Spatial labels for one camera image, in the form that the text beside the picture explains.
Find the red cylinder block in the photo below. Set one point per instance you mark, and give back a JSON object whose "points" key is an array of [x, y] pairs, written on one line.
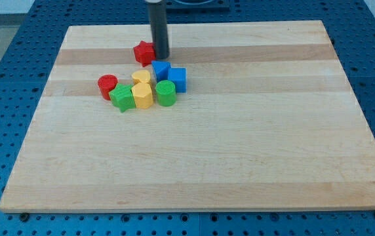
{"points": [[107, 83]]}

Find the green star block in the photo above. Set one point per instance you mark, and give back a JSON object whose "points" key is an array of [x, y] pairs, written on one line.
{"points": [[121, 96]]}

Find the green cylinder block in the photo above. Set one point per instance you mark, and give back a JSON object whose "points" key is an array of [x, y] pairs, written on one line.
{"points": [[166, 93]]}

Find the blue cube block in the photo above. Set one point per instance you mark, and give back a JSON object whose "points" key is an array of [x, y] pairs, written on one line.
{"points": [[178, 77]]}

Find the yellow heart block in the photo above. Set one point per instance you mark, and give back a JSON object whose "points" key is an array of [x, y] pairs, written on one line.
{"points": [[141, 76]]}

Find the red star block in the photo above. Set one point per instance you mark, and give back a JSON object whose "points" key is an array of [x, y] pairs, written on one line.
{"points": [[144, 53]]}

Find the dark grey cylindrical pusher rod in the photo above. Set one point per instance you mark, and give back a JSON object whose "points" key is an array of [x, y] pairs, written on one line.
{"points": [[157, 12]]}

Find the light wooden board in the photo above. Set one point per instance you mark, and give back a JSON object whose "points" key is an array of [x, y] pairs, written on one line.
{"points": [[269, 122]]}

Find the blue triangle block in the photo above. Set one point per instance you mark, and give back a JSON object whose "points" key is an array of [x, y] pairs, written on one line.
{"points": [[161, 69]]}

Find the yellow pentagon block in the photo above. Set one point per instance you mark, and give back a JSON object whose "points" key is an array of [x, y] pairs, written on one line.
{"points": [[143, 96]]}

